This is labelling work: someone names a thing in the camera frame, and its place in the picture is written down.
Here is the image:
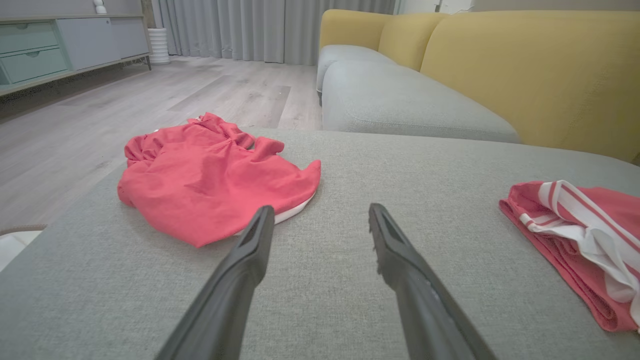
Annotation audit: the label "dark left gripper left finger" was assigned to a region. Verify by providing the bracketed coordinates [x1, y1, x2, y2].
[155, 205, 276, 360]

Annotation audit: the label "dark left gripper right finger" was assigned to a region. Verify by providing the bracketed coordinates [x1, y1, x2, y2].
[368, 203, 497, 360]

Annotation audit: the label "red shorts white trim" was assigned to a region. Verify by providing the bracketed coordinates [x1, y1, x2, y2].
[117, 112, 322, 249]

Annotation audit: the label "red basketball jersey white sleeves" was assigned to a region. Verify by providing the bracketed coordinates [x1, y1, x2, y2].
[499, 180, 640, 334]

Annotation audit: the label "large grey sofa ottoman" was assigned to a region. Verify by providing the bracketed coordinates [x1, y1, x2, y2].
[0, 128, 640, 360]

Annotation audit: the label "grey sofa seat cushion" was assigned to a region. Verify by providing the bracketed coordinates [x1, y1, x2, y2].
[321, 59, 522, 145]
[315, 44, 401, 94]

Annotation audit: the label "white rounded floor object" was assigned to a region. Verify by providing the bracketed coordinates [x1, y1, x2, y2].
[0, 224, 47, 274]

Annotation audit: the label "white ribbed vase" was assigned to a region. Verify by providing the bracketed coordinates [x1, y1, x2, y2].
[148, 27, 171, 66]

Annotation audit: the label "yellow sofa backrest cushion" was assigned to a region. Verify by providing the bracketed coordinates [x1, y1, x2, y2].
[319, 8, 394, 51]
[419, 10, 640, 165]
[377, 12, 452, 72]

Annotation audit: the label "grey curtain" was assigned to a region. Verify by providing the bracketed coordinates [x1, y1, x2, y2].
[152, 0, 397, 66]

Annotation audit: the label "grey cabinet with green drawers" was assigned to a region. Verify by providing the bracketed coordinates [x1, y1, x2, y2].
[0, 13, 152, 99]

